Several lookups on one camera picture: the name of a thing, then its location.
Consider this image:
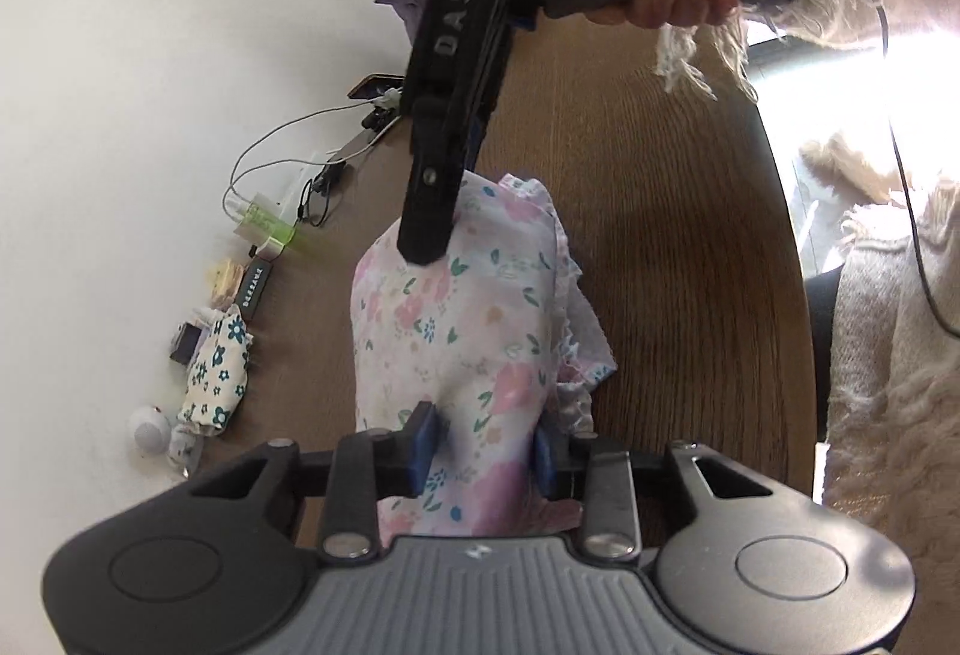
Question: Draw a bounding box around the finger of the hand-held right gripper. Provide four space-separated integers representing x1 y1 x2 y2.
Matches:
396 95 471 268
462 98 497 175

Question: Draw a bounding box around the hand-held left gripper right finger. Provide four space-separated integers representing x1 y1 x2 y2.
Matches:
532 426 777 562

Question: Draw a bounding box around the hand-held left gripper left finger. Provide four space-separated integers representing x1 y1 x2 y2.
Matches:
187 402 437 562

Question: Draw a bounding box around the pink floral dress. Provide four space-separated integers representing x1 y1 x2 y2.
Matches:
351 171 620 540

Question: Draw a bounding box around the phone stand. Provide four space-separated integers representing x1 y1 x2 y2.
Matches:
330 89 410 165

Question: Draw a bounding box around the black smartphone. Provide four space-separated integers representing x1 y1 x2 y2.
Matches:
346 72 406 101

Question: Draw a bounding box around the green spray bottle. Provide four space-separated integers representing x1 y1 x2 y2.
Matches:
240 212 316 255

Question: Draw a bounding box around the flat black box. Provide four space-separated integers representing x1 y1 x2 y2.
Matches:
236 256 272 319

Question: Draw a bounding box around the pink yellow packet stack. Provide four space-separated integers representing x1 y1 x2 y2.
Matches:
206 257 245 311

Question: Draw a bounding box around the white teal floral pouch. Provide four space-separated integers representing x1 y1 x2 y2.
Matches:
176 310 252 437

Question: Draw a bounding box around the small black box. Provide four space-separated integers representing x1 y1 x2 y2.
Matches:
171 321 205 363

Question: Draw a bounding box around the white round robot toy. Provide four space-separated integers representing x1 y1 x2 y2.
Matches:
127 404 173 457

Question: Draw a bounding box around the cream knit fringed shawl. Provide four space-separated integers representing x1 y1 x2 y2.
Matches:
652 0 960 633

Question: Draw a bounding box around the cream fluffy cloth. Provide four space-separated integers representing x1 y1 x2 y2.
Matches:
799 130 912 206

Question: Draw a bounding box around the thin black cable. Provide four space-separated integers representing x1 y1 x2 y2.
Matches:
296 164 353 229

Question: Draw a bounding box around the white charging cable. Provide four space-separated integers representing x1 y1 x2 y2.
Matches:
223 100 406 214

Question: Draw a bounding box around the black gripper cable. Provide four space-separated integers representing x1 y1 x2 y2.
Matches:
855 0 960 345

